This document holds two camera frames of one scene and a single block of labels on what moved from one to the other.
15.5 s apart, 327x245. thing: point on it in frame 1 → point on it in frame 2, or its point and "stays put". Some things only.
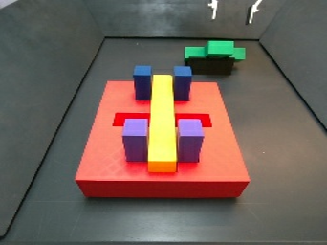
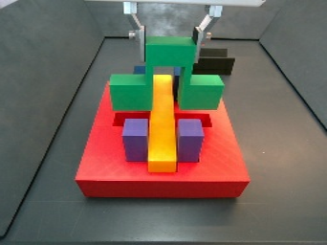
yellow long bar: x=163 y=157 stays put
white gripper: x=254 y=10 → x=214 y=12
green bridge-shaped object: x=216 y=48 → x=200 y=92
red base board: x=218 y=176 stays put
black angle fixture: x=211 y=64 stays put
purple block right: x=191 y=140 stays put
